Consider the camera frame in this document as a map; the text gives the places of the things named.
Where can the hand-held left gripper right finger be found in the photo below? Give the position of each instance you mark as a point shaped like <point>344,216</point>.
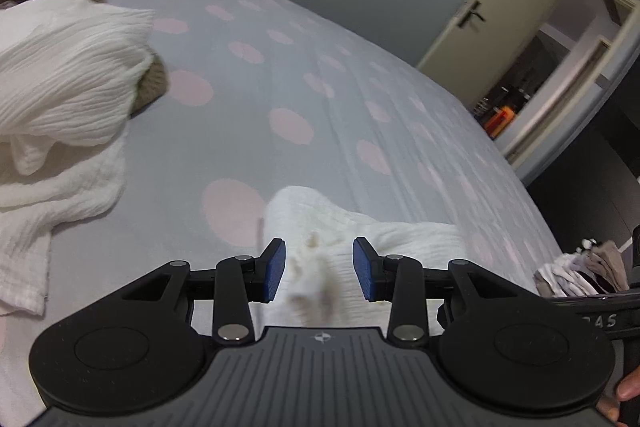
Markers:
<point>364,269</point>

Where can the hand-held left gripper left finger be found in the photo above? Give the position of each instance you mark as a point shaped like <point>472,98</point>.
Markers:
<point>274,269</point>

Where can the small white crinkled garment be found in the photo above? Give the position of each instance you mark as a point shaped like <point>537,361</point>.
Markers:
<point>325,227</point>

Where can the large white garment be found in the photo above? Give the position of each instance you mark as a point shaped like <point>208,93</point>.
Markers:
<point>65,77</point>

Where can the pile of clothes on rack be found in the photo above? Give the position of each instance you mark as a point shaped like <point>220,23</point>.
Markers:
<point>562,279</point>

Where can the person's right hand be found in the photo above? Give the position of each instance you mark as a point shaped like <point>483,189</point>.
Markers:
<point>629,387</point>

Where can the beige garment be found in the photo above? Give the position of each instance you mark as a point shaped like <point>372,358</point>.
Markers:
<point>607,264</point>

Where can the orange object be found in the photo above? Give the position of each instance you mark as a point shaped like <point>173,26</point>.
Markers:
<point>501,121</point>

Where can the polka dot bed sheet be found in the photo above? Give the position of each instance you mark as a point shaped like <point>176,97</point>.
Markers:
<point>300,67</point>

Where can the cream door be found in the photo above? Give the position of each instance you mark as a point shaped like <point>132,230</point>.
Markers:
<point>500,12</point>

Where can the white door frame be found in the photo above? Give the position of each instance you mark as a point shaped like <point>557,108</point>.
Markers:
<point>575,107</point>

